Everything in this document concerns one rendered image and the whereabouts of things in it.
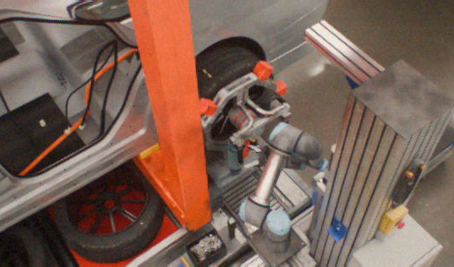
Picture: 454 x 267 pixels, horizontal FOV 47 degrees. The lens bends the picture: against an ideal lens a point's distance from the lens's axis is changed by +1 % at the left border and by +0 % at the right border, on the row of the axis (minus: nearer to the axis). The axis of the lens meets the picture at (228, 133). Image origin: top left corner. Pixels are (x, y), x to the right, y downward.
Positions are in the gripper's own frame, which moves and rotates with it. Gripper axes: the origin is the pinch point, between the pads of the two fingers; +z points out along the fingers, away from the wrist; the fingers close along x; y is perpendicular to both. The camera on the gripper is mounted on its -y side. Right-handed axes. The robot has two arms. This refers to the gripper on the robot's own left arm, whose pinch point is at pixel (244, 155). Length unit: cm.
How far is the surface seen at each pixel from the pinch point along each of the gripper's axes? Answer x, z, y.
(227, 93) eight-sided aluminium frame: 21.2, 12.3, -29.0
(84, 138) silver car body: 2, 98, 4
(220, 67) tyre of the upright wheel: 35, 19, -35
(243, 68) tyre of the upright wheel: 38, 5, -32
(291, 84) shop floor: 133, -23, 83
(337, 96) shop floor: 125, -63, 83
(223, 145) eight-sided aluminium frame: 16.5, 15.3, 16.2
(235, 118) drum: 21.6, 8.3, -5.9
